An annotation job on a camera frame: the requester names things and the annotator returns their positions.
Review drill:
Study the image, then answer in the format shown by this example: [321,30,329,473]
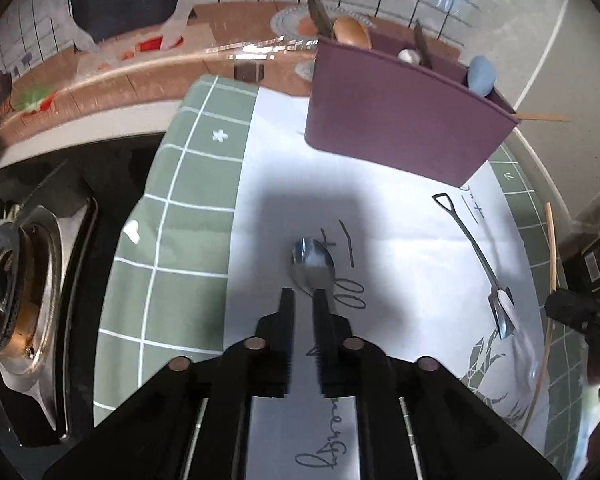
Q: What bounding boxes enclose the round metal spoon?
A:
[290,237,337,298]

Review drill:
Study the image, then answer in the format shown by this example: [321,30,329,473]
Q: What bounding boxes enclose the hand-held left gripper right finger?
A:
[313,287,563,480]

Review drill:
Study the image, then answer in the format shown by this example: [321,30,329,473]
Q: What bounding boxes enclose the printed backsplash sticker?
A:
[0,0,481,126]

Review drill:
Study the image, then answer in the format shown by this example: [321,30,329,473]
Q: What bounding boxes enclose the brown wooden spoon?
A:
[333,16,371,51]

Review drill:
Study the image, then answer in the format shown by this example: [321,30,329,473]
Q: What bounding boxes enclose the black box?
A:
[567,232,600,293]

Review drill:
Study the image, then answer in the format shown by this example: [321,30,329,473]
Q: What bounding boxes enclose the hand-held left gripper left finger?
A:
[42,287,296,480]

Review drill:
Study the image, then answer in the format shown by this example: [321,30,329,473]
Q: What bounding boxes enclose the black-handled utensil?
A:
[307,0,337,41]
[412,20,434,68]

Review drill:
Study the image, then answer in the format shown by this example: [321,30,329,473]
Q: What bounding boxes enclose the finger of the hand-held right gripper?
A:
[545,288,600,333]

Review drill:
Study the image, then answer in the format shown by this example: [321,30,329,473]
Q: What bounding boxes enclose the shovel-shaped metal spoon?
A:
[432,192,516,340]

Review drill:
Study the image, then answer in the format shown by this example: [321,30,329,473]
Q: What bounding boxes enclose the gas stove burner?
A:
[0,130,171,480]

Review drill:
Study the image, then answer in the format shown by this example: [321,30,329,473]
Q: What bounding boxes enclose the purple utensil holder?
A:
[304,30,518,187]

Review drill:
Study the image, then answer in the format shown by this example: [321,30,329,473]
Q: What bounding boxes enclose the green checkered mat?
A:
[94,74,600,476]

